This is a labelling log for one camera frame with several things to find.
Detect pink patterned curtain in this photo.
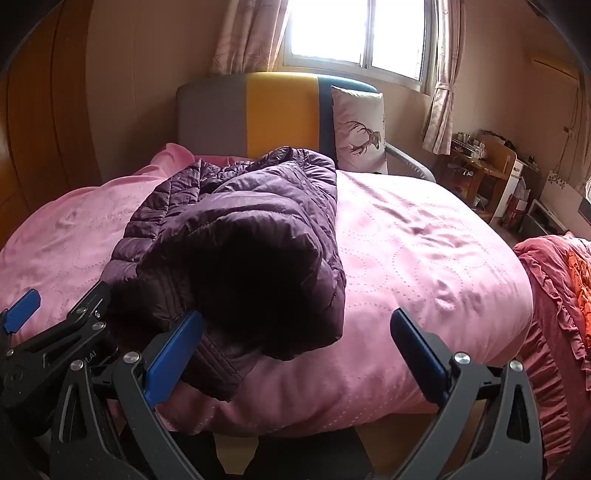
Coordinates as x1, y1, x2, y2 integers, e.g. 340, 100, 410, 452
210, 0, 291, 77
422, 0, 467, 156

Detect red ruffled quilt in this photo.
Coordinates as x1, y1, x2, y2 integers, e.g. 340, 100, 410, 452
512, 234, 591, 480

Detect wooden wardrobe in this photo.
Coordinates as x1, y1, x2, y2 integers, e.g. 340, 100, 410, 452
0, 0, 102, 250

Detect grey yellow blue headboard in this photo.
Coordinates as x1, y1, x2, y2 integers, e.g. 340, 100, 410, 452
175, 71, 386, 174

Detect white deer print pillow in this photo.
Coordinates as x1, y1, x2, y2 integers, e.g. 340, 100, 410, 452
331, 86, 389, 175

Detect large sliding window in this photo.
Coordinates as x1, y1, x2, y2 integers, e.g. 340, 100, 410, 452
279, 0, 437, 95

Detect wooden desk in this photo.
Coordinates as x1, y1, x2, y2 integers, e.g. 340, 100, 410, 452
436, 129, 518, 224

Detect white low shelf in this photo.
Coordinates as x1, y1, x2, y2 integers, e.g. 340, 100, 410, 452
522, 198, 571, 241

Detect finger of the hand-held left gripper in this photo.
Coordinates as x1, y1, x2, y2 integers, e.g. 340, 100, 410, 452
0, 288, 41, 356
11, 281, 114, 370

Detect white cabinet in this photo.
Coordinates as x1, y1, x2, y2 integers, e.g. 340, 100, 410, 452
496, 159, 526, 232

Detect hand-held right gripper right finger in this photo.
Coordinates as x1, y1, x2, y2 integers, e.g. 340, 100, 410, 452
390, 308, 544, 480

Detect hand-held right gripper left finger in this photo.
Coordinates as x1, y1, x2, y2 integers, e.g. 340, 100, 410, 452
48, 310, 206, 480

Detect grey padded rail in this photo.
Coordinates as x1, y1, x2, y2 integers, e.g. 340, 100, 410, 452
384, 142, 437, 183

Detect pink dotted bedspread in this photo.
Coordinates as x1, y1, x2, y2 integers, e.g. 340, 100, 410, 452
0, 142, 535, 438

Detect red paper bag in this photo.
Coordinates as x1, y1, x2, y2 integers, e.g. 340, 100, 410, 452
502, 194, 529, 230

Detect group of small bottles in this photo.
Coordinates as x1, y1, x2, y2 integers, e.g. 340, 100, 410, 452
451, 131, 490, 160

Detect purple quilted puffer jacket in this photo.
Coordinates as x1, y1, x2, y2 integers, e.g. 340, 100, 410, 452
105, 146, 348, 403

